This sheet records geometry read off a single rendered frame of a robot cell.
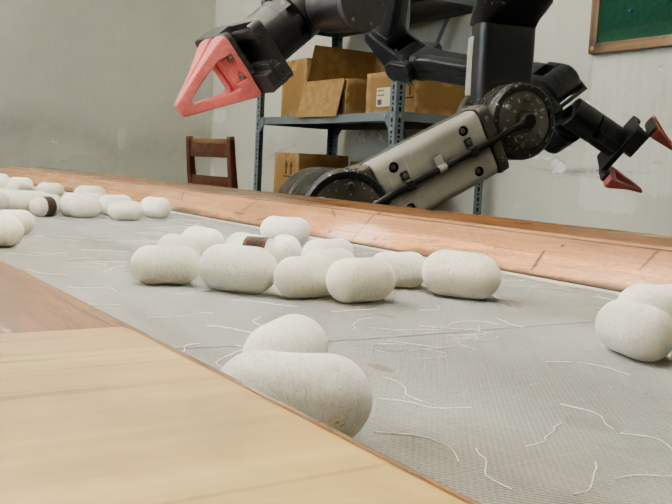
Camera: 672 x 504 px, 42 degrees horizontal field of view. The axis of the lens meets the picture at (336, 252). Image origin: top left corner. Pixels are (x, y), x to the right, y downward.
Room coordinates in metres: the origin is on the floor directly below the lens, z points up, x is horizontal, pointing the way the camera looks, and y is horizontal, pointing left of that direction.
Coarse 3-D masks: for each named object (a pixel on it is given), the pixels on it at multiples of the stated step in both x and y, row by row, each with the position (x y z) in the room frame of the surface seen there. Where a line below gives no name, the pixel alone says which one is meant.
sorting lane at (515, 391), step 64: (64, 192) 1.25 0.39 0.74; (0, 256) 0.48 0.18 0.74; (64, 256) 0.49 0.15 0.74; (128, 256) 0.51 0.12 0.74; (128, 320) 0.31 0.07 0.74; (192, 320) 0.31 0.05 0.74; (256, 320) 0.32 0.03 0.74; (320, 320) 0.33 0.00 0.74; (384, 320) 0.33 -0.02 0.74; (448, 320) 0.34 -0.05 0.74; (512, 320) 0.35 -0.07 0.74; (576, 320) 0.36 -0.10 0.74; (384, 384) 0.23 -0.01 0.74; (448, 384) 0.24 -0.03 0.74; (512, 384) 0.24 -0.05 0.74; (576, 384) 0.25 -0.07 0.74; (640, 384) 0.25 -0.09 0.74; (384, 448) 0.18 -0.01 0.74; (448, 448) 0.18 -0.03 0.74; (512, 448) 0.18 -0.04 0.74; (576, 448) 0.19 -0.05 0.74; (640, 448) 0.19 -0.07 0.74
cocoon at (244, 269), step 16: (208, 256) 0.38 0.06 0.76; (224, 256) 0.38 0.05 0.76; (240, 256) 0.38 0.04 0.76; (256, 256) 0.38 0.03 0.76; (272, 256) 0.38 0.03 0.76; (208, 272) 0.38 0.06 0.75; (224, 272) 0.38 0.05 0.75; (240, 272) 0.38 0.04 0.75; (256, 272) 0.38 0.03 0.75; (272, 272) 0.38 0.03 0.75; (224, 288) 0.38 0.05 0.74; (240, 288) 0.38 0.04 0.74; (256, 288) 0.38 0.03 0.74
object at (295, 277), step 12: (288, 264) 0.37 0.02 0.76; (300, 264) 0.37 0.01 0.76; (312, 264) 0.38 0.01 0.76; (324, 264) 0.38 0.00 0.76; (276, 276) 0.37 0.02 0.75; (288, 276) 0.37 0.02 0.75; (300, 276) 0.37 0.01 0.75; (312, 276) 0.37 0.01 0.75; (324, 276) 0.38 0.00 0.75; (288, 288) 0.37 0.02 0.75; (300, 288) 0.37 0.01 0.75; (312, 288) 0.37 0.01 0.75; (324, 288) 0.38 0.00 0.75
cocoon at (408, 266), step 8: (376, 256) 0.42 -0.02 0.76; (384, 256) 0.42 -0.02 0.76; (392, 256) 0.42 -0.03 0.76; (400, 256) 0.42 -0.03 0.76; (408, 256) 0.42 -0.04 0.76; (416, 256) 0.43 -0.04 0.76; (392, 264) 0.42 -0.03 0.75; (400, 264) 0.42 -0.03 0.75; (408, 264) 0.42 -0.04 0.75; (416, 264) 0.42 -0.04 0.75; (400, 272) 0.42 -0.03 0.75; (408, 272) 0.42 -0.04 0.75; (416, 272) 0.42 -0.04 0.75; (400, 280) 0.42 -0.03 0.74; (408, 280) 0.42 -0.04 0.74; (416, 280) 0.42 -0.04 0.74
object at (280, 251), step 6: (234, 240) 0.45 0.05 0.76; (240, 240) 0.44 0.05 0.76; (270, 240) 0.44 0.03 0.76; (276, 240) 0.44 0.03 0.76; (270, 246) 0.44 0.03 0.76; (276, 246) 0.44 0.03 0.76; (282, 246) 0.44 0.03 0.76; (270, 252) 0.44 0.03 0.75; (276, 252) 0.44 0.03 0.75; (282, 252) 0.44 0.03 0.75; (288, 252) 0.44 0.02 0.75; (276, 258) 0.44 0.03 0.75; (282, 258) 0.44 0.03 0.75
